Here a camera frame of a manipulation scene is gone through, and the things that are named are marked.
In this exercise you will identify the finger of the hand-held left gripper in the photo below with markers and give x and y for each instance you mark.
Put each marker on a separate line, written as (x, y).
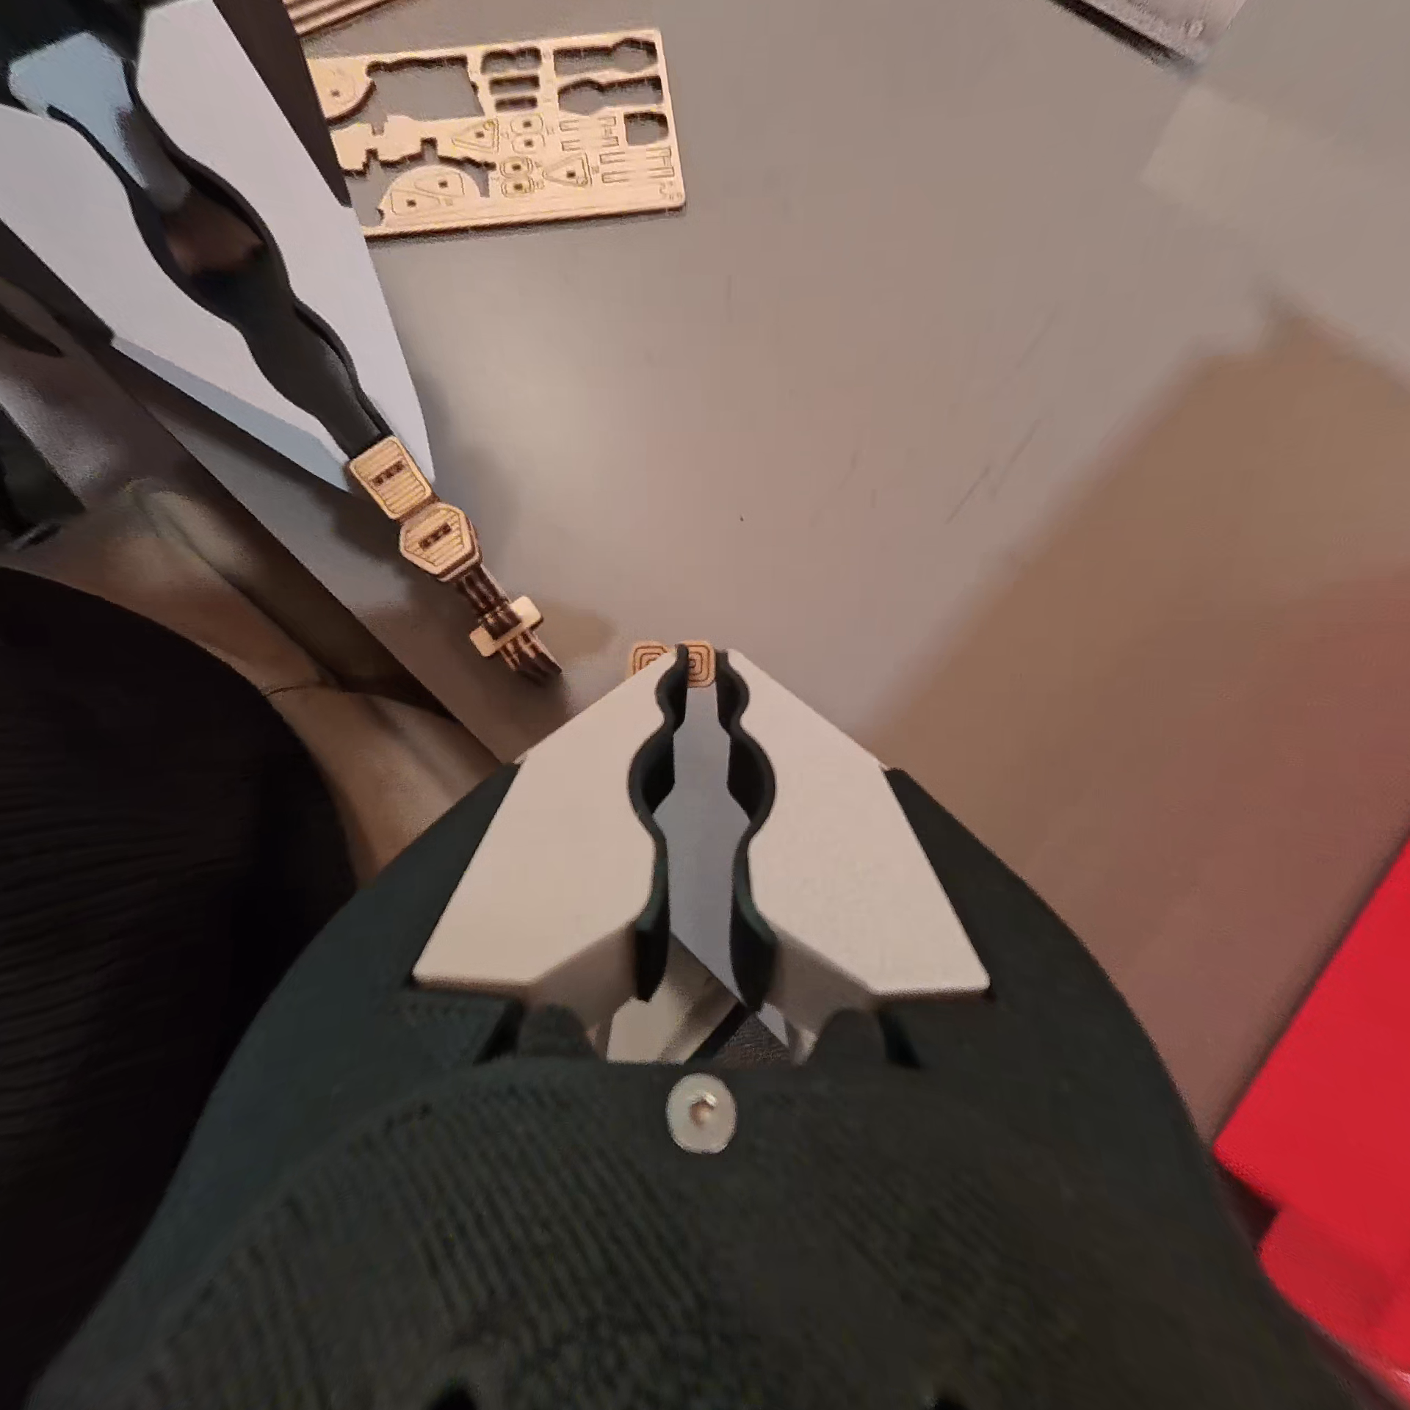
(319, 243)
(132, 287)

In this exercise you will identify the small wooden puzzle piece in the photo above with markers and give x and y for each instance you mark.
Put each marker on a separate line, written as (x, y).
(697, 667)

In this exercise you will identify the grey desk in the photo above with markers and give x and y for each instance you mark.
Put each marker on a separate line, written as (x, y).
(882, 442)

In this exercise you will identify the wooden puzzle parts sheet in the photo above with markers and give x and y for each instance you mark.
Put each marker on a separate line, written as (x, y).
(550, 133)

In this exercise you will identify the person's beige pants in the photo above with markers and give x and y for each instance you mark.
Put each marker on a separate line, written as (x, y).
(330, 684)

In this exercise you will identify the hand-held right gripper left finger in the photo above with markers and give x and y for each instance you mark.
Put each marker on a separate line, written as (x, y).
(529, 871)

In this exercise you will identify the wooden puzzle model assembly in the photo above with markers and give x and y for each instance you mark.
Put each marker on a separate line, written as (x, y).
(435, 541)

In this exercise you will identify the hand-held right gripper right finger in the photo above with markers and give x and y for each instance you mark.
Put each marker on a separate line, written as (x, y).
(859, 871)

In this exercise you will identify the red mat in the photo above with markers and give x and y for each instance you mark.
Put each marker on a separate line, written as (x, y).
(1322, 1102)

